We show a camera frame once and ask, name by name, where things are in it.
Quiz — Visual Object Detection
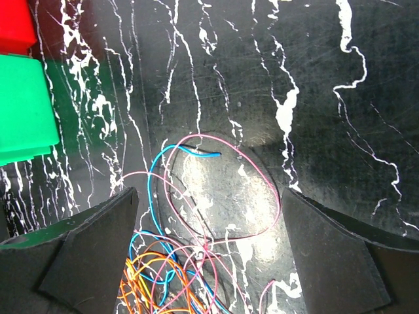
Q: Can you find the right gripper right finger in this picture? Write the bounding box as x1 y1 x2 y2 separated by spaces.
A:
282 189 418 313

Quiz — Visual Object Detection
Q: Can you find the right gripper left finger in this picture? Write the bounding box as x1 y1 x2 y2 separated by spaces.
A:
1 187 139 313

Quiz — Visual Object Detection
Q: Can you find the near green storage bin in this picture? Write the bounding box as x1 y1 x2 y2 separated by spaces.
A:
1 55 60 166

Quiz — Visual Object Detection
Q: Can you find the red storage bin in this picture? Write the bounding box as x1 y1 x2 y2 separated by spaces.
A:
1 0 37 55

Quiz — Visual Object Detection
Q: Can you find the orange cable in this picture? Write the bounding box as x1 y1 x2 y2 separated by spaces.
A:
116 240 210 314

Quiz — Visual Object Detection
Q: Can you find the pink cable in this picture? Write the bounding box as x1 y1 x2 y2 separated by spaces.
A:
109 133 282 314

